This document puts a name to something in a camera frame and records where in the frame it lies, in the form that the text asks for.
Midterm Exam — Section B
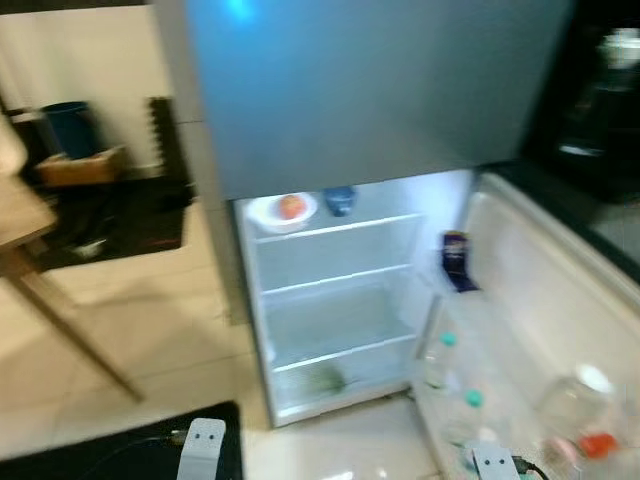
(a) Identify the silver fridge compartment door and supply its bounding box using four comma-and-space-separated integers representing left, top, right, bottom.
408, 170, 640, 480

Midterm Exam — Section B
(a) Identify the clear crisper drawer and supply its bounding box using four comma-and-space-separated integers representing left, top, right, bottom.
272, 345, 421, 416

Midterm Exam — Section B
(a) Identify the red apple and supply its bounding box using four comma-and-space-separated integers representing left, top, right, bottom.
278, 194, 308, 221

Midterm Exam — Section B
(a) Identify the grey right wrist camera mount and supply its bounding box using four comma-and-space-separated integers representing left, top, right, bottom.
471, 442, 522, 480

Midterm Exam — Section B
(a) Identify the wooden crate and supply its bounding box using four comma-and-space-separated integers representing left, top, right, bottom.
37, 145, 130, 189

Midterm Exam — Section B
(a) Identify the white bowl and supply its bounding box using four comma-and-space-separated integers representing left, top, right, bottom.
246, 192, 320, 234

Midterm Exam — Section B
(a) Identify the silver freezer door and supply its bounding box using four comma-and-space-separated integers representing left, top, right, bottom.
183, 0, 578, 202

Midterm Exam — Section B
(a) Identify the tall clear tumbler pale lid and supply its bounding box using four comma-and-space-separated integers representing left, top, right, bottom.
563, 28, 640, 163

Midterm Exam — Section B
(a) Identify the glass jar white lid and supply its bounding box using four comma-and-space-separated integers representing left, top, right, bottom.
538, 364, 618, 453

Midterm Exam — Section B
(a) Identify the blue plastic bucket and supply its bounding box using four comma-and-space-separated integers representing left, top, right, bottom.
40, 100, 102, 161

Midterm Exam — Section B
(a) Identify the black foam puzzle mat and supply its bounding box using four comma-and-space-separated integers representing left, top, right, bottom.
147, 95, 195, 188

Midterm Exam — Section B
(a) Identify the small jar red lid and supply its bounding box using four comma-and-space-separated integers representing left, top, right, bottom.
545, 428, 623, 473

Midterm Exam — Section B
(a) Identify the green leafy vegetable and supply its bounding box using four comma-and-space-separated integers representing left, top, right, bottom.
304, 364, 348, 395

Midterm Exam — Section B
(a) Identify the purple Dairy Milk pack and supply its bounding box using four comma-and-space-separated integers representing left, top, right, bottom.
440, 231, 482, 294

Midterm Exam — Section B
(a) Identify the glass fridge shelf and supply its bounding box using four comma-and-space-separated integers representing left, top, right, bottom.
252, 211, 427, 245
270, 334, 420, 374
258, 262, 417, 297

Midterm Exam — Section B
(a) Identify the clear bottle teal cap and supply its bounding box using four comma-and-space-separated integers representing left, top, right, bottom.
424, 331, 462, 393
454, 389, 488, 448

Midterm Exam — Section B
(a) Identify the silver two-door fridge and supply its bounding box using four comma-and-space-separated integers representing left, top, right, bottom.
150, 0, 481, 431

